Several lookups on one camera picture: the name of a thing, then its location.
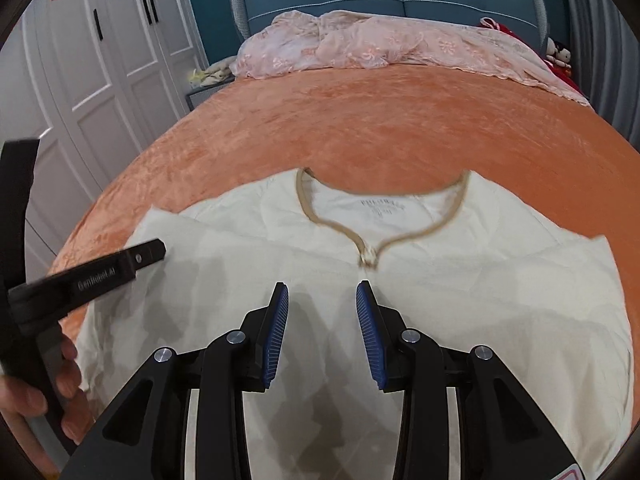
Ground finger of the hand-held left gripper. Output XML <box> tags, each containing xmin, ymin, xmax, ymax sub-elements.
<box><xmin>7</xmin><ymin>239</ymin><xmax>167</xmax><ymax>322</ymax></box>

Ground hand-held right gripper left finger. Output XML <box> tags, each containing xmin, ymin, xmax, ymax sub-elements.
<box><xmin>60</xmin><ymin>281</ymin><xmax>291</xmax><ymax>480</ymax></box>

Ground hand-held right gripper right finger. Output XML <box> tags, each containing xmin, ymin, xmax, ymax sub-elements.
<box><xmin>354</xmin><ymin>280</ymin><xmax>587</xmax><ymax>480</ymax></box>

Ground cream shirt with tan collar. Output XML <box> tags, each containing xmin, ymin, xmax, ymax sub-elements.
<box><xmin>77</xmin><ymin>166</ymin><xmax>632</xmax><ymax>480</ymax></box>

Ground person's left hand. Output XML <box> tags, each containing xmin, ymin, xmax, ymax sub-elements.
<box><xmin>0</xmin><ymin>332</ymin><xmax>94</xmax><ymax>480</ymax></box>

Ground white wardrobe doors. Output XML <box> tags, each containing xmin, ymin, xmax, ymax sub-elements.
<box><xmin>0</xmin><ymin>0</ymin><xmax>208</xmax><ymax>281</ymax></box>

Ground orange plush blanket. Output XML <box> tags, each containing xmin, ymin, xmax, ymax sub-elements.
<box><xmin>47</xmin><ymin>62</ymin><xmax>640</xmax><ymax>441</ymax></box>

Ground pale yellow cloth bundle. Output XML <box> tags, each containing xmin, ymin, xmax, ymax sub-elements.
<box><xmin>188</xmin><ymin>56</ymin><xmax>237</xmax><ymax>87</ymax></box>

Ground pink lace quilt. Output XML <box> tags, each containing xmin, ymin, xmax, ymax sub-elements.
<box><xmin>235</xmin><ymin>10</ymin><xmax>592</xmax><ymax>107</ymax></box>

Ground red cloth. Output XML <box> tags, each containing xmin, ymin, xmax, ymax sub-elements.
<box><xmin>479</xmin><ymin>16</ymin><xmax>585</xmax><ymax>97</ymax></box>

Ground small doll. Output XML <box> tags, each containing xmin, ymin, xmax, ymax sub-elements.
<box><xmin>545</xmin><ymin>37</ymin><xmax>574</xmax><ymax>67</ymax></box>

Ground grey curtain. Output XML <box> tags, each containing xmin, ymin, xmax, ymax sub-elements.
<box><xmin>564</xmin><ymin>0</ymin><xmax>640</xmax><ymax>153</ymax></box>

